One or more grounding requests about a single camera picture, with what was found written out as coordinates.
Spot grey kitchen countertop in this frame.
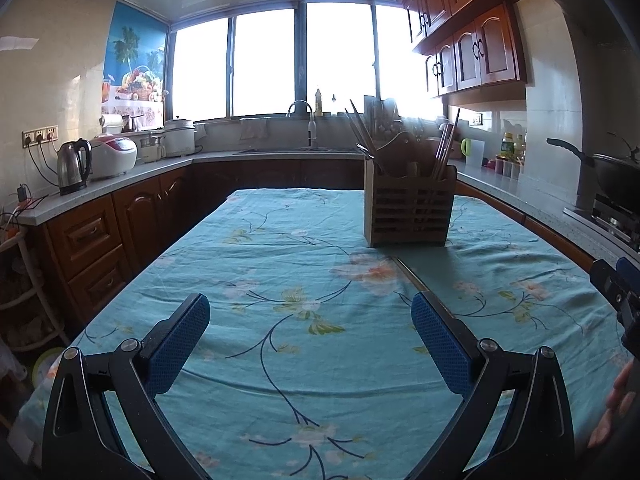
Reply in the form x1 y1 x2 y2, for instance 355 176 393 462
17 147 640 282

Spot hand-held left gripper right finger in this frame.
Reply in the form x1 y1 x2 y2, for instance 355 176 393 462
410 290 576 480

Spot green plastic basin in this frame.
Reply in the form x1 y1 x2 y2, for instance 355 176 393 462
32 347 67 392

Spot wooden base cabinets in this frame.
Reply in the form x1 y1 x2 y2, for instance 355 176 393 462
25 157 597 332

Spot fruit and palm wall poster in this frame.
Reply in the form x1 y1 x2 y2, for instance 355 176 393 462
101 2 169 131

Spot white spice jar set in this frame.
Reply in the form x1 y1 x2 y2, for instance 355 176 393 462
494 156 524 180

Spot triple wall socket strip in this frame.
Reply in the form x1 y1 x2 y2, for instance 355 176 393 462
22 126 60 149

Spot white hanging dishcloth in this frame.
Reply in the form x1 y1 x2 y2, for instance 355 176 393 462
238 117 271 141

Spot dish rack with utensils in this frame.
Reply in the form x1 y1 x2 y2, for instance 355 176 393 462
362 94 402 141

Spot white wire shelf rack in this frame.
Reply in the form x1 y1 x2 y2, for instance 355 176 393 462
0 229 72 349

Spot clear pitcher with green lid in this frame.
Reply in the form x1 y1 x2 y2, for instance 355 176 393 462
459 137 489 167

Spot wooden slatted utensil holder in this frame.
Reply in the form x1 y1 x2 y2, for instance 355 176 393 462
363 136 459 249

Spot stainless steel electric kettle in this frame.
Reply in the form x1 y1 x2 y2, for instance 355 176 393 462
55 138 94 196

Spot gas stove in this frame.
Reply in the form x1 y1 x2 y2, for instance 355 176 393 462
563 192 640 254

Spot large kitchen window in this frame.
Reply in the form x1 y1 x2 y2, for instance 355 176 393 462
167 2 447 124

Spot blue floral tablecloth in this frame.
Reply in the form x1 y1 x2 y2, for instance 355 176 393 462
10 187 637 480

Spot white slow cooker pot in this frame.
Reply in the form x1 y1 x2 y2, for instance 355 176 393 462
162 116 197 157

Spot steel kitchen sink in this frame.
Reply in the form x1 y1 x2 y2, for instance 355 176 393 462
239 145 352 155

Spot person's right hand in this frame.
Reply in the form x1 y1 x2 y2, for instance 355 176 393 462
587 357 640 450

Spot black wok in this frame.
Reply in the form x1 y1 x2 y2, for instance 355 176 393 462
546 132 640 202

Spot small white blender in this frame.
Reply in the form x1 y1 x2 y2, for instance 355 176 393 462
139 134 167 164

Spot white and red rice cooker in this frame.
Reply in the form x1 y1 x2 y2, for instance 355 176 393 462
89 134 139 180

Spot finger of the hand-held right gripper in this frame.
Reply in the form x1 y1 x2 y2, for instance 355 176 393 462
589 256 640 362

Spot chrome kitchen faucet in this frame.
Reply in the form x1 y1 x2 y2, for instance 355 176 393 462
286 100 317 149

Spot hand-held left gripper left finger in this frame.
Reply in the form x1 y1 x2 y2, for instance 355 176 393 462
41 292 213 480

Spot bundle of brown chopsticks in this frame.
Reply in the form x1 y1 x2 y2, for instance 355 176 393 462
432 107 461 181
344 98 387 177

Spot black power cables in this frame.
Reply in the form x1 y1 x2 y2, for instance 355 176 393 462
16 142 59 204

